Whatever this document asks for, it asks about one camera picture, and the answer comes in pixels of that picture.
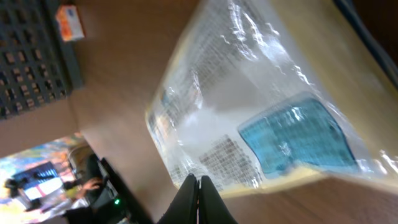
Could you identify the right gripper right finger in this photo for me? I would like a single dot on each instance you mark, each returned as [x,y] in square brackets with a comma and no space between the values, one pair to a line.
[211,207]

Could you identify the grey plastic mesh basket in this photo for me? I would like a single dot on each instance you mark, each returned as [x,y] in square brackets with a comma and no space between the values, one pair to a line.
[37,66]

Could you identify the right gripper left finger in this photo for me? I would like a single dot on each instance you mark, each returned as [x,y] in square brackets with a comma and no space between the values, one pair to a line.
[183,208]

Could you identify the yellow snack bag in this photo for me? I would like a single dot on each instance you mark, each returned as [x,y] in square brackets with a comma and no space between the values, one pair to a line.
[270,95]

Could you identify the orange tissue pack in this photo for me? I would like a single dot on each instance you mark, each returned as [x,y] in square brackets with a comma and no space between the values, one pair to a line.
[69,23]

